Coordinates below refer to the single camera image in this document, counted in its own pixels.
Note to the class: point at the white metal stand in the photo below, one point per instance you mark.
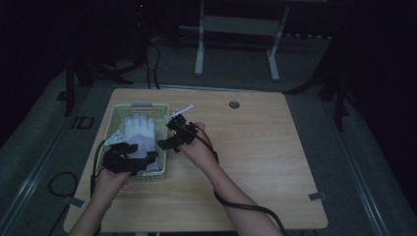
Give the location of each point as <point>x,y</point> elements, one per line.
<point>239,26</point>

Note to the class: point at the person's left hand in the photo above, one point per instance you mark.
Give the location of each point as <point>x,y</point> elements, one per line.
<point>109,183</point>

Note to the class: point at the black rectangular floor frame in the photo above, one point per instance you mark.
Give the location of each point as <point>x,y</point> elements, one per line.
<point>83,122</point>

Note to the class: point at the person's right hand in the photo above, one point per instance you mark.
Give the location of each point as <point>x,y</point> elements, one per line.
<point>198,150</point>

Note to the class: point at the lavender glove with white fingers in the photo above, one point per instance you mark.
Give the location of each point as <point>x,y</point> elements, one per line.
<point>142,131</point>

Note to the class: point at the light green plastic basket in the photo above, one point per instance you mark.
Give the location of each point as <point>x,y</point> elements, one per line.
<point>162,113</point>

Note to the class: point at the gray tape on floor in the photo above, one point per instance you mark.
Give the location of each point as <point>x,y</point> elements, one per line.
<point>75,202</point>

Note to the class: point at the gray tape on table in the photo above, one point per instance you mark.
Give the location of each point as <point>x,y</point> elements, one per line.
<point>317,196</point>

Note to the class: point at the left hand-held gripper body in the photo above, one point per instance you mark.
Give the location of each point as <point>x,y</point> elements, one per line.
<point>116,159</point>

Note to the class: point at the device with red light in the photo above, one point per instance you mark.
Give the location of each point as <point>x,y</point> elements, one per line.
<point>141,5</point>

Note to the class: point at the black tripod stand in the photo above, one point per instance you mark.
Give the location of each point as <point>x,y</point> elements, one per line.
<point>85,70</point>

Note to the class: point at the black stand with angled legs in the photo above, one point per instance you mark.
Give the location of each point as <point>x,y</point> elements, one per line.
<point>339,88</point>

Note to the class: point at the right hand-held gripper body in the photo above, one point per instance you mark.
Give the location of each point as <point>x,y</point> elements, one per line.
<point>187,134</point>

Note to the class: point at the round gray table grommet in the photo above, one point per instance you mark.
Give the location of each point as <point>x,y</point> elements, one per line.
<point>234,104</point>

